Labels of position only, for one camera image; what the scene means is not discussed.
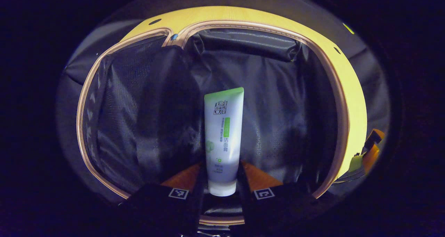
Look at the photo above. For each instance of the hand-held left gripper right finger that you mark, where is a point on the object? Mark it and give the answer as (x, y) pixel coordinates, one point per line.
(243, 195)

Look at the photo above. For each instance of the beige pink suitcase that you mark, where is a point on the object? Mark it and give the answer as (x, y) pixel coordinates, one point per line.
(139, 108)

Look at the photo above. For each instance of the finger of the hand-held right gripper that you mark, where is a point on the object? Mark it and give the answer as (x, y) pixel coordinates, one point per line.
(372, 153)

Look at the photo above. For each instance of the white and green cleanser tube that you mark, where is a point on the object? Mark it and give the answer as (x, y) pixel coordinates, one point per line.
(224, 139)

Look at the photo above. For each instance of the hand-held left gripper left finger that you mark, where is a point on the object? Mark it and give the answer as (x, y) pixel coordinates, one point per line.
(198, 195)

